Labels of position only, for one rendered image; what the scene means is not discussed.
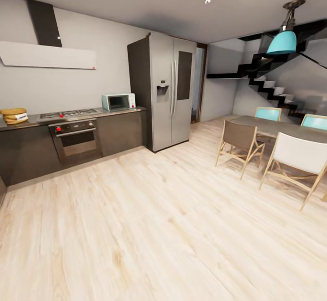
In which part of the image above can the microwave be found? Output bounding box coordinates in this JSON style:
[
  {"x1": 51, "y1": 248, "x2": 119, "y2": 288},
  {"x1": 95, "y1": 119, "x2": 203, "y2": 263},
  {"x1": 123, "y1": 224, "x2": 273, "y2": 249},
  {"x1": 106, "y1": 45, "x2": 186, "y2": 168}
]
[{"x1": 101, "y1": 92, "x2": 136, "y2": 111}]

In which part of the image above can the popcorn bag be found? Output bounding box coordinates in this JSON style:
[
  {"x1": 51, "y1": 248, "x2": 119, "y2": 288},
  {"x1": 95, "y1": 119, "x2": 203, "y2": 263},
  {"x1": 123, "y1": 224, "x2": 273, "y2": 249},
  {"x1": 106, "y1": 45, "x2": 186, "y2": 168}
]
[{"x1": 0, "y1": 108, "x2": 28, "y2": 125}]

